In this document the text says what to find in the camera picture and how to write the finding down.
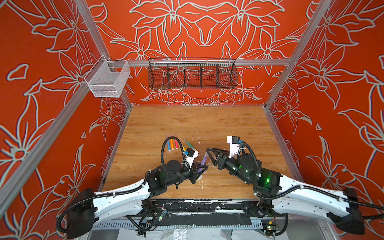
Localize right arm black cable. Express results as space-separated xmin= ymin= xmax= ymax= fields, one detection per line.
xmin=239 ymin=140 xmax=384 ymax=220

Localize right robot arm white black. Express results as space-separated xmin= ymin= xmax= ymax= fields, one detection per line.
xmin=207 ymin=149 xmax=384 ymax=235

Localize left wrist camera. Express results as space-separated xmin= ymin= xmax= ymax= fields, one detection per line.
xmin=183 ymin=148 xmax=199 ymax=170

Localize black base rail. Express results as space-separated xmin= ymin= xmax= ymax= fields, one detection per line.
xmin=124 ymin=198 xmax=286 ymax=219

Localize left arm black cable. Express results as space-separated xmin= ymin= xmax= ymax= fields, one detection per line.
xmin=160 ymin=136 xmax=184 ymax=166

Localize purple highlighter pen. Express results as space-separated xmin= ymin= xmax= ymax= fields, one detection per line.
xmin=201 ymin=152 xmax=208 ymax=166

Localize black wire basket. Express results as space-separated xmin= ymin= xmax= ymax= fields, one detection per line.
xmin=148 ymin=58 xmax=238 ymax=90

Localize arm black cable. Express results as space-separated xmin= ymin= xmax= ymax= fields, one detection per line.
xmin=239 ymin=140 xmax=384 ymax=220
xmin=160 ymin=136 xmax=184 ymax=166

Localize blue highlighter pen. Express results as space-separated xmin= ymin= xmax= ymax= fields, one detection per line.
xmin=167 ymin=140 xmax=172 ymax=152

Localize green highlighter pen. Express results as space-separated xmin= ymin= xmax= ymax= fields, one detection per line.
xmin=183 ymin=139 xmax=197 ymax=151

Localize orange highlighter pen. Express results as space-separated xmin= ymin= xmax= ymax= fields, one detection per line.
xmin=170 ymin=139 xmax=175 ymax=150

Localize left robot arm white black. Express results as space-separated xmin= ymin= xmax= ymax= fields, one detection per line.
xmin=56 ymin=160 xmax=208 ymax=239

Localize white mesh basket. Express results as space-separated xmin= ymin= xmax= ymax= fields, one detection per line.
xmin=85 ymin=59 xmax=131 ymax=98

